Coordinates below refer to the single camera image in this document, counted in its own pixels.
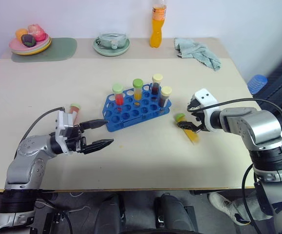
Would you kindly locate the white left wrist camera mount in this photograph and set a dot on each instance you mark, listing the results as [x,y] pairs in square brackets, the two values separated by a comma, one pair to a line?
[64,122]

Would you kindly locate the pink plate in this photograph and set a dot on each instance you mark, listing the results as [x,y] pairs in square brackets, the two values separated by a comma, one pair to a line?
[15,45]

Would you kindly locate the white shoe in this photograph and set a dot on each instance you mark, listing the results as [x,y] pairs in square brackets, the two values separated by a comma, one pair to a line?
[224,204]

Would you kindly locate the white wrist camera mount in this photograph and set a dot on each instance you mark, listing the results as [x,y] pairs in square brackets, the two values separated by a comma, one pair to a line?
[205,97]
[64,122]

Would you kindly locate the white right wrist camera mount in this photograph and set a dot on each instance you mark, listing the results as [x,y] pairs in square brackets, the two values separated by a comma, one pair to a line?
[205,97]

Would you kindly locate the pale green lidded cup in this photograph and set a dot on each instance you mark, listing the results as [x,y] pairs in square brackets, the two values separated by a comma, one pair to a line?
[111,40]

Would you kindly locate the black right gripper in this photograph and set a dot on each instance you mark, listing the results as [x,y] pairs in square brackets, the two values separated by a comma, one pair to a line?
[198,117]

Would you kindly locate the dark brown tube cream cap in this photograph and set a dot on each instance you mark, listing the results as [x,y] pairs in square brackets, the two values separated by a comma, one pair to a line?
[164,98]

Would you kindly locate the green placemat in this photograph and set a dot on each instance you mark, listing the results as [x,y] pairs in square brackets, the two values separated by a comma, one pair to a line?
[62,48]

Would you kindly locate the pale green plate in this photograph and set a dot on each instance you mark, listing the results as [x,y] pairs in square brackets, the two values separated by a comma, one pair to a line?
[101,50]

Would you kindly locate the dark rounded shape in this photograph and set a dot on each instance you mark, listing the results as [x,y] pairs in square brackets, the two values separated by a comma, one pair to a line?
[172,214]
[106,214]

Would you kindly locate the red tube green cap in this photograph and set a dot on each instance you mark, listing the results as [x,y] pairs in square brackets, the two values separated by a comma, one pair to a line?
[118,97]

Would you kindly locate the pink toy fruit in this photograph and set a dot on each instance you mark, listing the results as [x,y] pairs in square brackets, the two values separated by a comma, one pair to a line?
[37,31]

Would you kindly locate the orange soda bottle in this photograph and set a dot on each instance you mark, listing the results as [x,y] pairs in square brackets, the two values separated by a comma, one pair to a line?
[157,29]

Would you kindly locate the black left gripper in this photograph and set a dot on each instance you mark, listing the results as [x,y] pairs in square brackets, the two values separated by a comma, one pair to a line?
[77,142]

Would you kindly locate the teal crumpled cloth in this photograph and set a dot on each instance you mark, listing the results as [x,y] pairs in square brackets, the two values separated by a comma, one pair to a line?
[199,52]

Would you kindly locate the yellow tube green cap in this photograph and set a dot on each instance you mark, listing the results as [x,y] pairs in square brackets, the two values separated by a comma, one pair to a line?
[192,136]

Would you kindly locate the dark red tube cream cap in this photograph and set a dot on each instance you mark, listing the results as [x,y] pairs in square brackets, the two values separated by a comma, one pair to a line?
[156,87]

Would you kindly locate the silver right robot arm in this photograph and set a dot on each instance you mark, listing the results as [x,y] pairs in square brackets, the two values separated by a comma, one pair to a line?
[260,126]

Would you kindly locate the orange toy fruit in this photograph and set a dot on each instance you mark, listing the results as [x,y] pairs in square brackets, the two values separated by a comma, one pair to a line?
[21,33]

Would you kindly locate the blue bottle cap object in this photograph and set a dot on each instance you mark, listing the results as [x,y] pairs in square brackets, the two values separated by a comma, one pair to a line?
[257,84]

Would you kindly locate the dark purple toy fruit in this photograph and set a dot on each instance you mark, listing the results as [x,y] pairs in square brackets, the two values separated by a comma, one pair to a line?
[28,40]

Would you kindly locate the yellow plate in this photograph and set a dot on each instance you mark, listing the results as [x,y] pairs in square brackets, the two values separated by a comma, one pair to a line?
[44,47]

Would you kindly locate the orange tube green cap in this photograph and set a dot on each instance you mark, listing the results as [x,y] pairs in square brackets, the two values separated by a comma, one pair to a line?
[138,91]

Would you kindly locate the blue test tube rack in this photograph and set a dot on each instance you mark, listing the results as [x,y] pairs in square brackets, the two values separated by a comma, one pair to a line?
[131,115]

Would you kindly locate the pink tube green cap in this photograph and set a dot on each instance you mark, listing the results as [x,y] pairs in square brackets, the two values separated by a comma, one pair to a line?
[74,111]

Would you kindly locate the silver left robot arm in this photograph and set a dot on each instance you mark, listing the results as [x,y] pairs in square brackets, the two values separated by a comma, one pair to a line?
[21,168]

